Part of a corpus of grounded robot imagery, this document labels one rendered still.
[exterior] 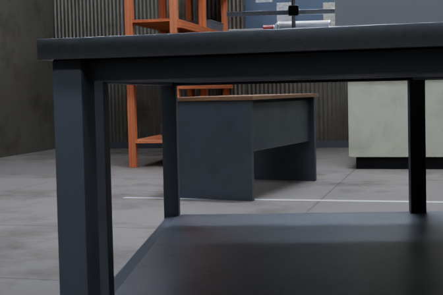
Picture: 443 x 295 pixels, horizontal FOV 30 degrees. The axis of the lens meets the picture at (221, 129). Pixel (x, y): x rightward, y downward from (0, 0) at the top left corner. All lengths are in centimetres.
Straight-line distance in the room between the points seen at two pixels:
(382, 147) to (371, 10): 566
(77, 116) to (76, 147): 6
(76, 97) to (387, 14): 65
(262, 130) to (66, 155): 407
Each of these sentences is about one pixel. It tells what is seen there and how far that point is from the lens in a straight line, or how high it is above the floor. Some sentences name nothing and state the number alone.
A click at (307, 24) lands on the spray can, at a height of 92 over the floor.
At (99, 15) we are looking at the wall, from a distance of 1095.
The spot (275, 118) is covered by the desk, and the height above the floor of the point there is 52.
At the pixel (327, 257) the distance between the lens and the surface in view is 250.
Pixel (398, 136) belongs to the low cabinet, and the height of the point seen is 29.
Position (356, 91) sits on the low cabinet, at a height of 69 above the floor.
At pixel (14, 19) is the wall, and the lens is 1034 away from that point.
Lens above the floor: 73
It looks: 3 degrees down
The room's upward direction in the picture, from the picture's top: 1 degrees counter-clockwise
